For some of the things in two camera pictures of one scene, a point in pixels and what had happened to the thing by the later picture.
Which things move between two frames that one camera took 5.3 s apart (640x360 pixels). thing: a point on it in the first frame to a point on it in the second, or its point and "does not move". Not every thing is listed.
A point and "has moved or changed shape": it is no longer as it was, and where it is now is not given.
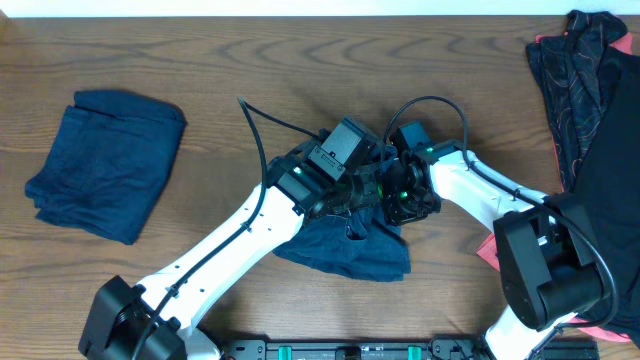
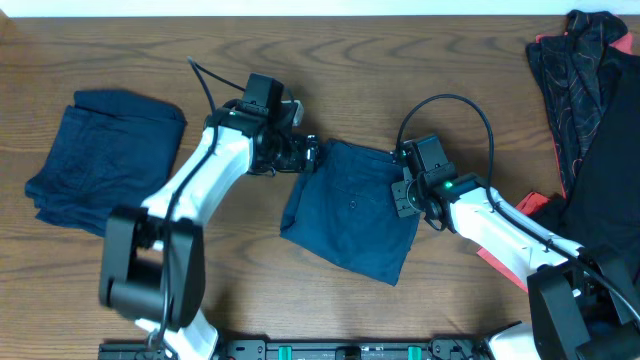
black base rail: [436, 349] does not move
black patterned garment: [569, 69] does not move
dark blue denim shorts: [352, 244] has moved or changed shape
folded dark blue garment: [110, 158] does not move
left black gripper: [357, 191] to [310, 153]
